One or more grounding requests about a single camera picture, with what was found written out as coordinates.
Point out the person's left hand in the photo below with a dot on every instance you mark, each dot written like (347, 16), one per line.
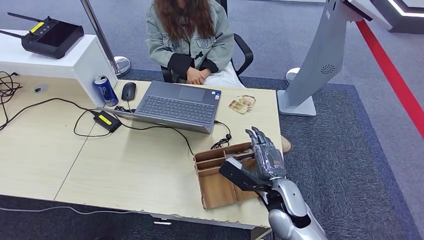
(206, 73)

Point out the small white desk bracket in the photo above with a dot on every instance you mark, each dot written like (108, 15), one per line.
(162, 223)

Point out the black remote controller with antennas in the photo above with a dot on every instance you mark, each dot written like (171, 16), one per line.
(49, 39)

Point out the dark blue carpet mat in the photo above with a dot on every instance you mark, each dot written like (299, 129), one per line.
(364, 149)

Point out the grey kiosk stand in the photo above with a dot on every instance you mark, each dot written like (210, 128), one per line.
(321, 56)

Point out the grey desk grommet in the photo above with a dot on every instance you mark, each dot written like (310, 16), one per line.
(40, 88)

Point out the person's right hand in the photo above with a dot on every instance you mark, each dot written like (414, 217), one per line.
(193, 76)

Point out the black platform with light strip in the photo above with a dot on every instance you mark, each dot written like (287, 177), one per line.
(397, 24)

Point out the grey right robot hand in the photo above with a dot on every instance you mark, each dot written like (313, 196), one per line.
(268, 159)

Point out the black power adapter yellow label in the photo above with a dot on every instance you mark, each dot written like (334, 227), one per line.
(106, 121)

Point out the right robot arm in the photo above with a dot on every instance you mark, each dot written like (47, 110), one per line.
(288, 195)

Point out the person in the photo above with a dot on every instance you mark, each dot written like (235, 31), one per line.
(198, 39)

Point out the chrome stanchion pole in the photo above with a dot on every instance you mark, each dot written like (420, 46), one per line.
(99, 36)

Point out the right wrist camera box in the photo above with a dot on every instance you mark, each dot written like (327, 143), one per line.
(235, 175)

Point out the black office chair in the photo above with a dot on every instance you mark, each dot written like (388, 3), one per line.
(246, 53)

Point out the white shelf box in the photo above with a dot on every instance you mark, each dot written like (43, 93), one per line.
(82, 63)

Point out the black computer mouse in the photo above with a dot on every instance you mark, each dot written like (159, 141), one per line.
(128, 91)

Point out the blue drink can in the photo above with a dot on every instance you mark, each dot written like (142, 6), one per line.
(106, 91)

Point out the wooden organizer box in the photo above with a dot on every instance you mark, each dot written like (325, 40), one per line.
(215, 190)

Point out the grey laptop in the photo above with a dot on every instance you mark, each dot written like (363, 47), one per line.
(179, 109)

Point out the red floor tape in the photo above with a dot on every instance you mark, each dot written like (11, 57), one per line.
(391, 76)

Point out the round chrome stanchion base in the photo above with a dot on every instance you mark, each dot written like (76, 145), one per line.
(291, 75)

